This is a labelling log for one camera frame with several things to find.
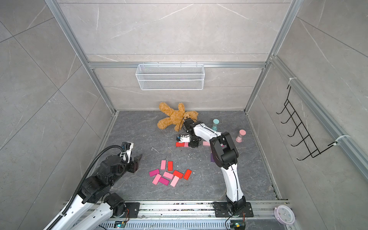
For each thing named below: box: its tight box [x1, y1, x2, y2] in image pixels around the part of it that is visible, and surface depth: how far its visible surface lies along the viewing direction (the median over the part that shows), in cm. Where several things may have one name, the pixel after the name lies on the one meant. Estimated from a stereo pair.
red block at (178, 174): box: [173, 170, 184, 179], surface depth 87 cm
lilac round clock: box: [273, 205, 296, 226], surface depth 72 cm
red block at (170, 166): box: [167, 161, 173, 172], surface depth 90 cm
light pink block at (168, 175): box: [162, 171, 174, 180], surface depth 87 cm
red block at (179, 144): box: [175, 141, 185, 148], surface depth 100 cm
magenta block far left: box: [149, 168, 160, 177], surface depth 88 cm
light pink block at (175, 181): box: [170, 175, 180, 188], surface depth 84 cm
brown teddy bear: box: [157, 102, 199, 132], surface depth 109 cm
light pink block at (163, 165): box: [160, 160, 167, 171], surface depth 90 cm
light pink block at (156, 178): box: [151, 173, 162, 185], surface depth 85 cm
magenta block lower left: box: [159, 176, 170, 186], surface depth 85 cm
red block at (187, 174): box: [183, 168, 193, 181], surface depth 88 cm
